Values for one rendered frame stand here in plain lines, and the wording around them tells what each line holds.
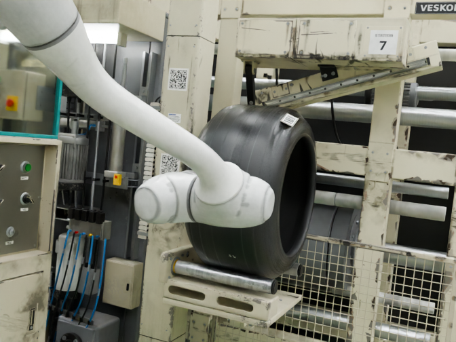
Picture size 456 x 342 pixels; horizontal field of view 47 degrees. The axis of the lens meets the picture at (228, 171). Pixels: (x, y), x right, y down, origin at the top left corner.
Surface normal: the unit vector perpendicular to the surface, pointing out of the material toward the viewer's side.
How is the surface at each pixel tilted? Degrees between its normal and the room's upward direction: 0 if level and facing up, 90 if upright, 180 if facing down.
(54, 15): 110
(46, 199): 90
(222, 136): 54
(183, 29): 90
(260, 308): 90
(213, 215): 134
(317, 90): 90
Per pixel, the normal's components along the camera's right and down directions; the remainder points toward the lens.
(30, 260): 0.91, 0.11
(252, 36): -0.40, 0.00
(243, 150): -0.30, -0.46
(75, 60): 0.63, 0.58
